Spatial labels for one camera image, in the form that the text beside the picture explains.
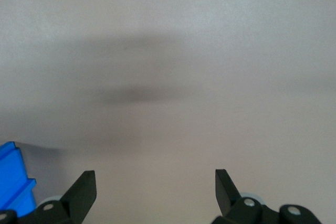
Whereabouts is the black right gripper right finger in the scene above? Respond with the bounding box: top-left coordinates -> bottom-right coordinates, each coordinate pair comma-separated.
211,169 -> 323,224

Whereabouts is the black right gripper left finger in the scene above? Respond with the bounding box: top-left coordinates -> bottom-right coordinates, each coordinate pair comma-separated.
0,170 -> 97,224

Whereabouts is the blue plastic storage bin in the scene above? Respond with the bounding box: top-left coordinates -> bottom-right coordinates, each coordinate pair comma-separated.
0,141 -> 37,218

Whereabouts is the large table cover mat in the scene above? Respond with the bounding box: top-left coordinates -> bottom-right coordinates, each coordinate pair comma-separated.
0,0 -> 336,224

